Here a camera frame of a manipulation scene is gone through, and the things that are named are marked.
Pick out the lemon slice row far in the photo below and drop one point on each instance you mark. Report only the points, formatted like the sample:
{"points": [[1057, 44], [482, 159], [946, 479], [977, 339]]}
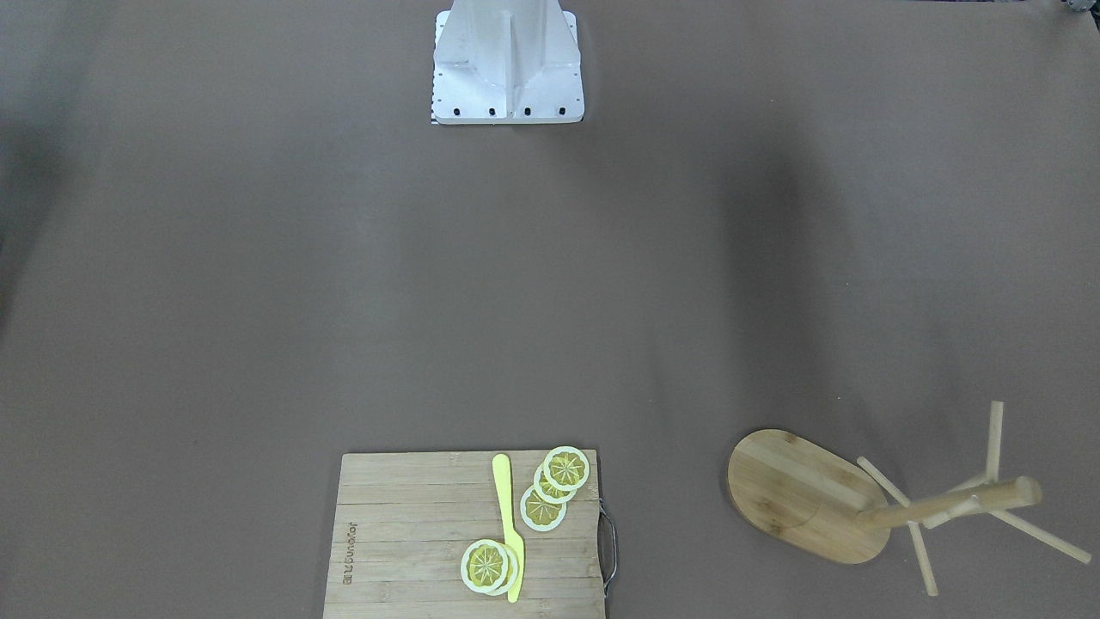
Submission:
{"points": [[566, 468]]}

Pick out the lemon slice row near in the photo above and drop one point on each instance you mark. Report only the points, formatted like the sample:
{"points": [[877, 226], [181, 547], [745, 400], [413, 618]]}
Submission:
{"points": [[538, 513]]}

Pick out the lemon slice row middle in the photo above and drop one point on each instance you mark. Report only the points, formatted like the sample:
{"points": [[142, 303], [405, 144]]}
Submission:
{"points": [[547, 491]]}

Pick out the lemon slice upper under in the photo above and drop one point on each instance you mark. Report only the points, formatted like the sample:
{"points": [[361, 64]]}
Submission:
{"points": [[513, 565]]}

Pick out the wooden cup storage rack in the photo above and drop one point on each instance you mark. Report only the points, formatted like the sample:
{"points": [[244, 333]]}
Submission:
{"points": [[844, 511]]}

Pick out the lemon slice upper top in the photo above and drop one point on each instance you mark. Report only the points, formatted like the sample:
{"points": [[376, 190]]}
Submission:
{"points": [[483, 566]]}

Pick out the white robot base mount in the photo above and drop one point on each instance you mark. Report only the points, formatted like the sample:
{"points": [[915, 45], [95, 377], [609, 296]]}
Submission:
{"points": [[506, 63]]}

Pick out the bamboo cutting board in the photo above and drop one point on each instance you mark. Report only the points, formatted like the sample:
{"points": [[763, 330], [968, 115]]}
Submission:
{"points": [[402, 522]]}

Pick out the yellow plastic knife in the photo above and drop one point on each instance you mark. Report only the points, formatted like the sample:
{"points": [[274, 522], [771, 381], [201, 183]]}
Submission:
{"points": [[502, 477]]}

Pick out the lemon slice row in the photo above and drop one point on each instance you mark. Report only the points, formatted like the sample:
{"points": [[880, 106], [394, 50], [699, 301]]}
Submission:
{"points": [[538, 513], [566, 468], [547, 491]]}

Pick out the brown table mat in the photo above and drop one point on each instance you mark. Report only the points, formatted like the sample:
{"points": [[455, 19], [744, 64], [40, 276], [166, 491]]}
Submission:
{"points": [[236, 248]]}

